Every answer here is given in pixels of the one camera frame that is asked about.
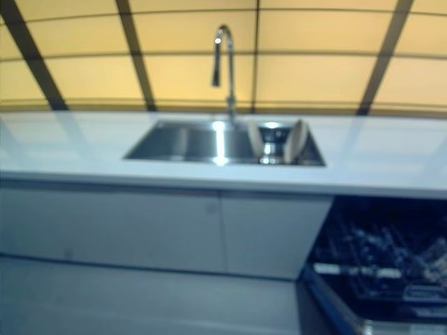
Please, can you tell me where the dishwasher rack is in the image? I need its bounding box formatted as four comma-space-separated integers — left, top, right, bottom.
312, 218, 447, 308

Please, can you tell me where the open black dishwasher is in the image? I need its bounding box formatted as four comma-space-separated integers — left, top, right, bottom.
295, 195, 447, 335

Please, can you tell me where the white cabinet door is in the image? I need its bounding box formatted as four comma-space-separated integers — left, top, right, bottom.
219, 190, 332, 280
0, 179, 224, 271

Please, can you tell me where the stainless steel sink basin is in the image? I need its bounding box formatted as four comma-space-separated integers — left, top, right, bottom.
122, 119, 326, 168

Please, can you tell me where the beige round plate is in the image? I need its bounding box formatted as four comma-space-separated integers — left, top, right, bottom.
247, 120, 267, 163
283, 119, 308, 165

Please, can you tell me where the chrome gooseneck kitchen faucet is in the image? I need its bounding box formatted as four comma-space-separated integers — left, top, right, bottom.
210, 23, 237, 124

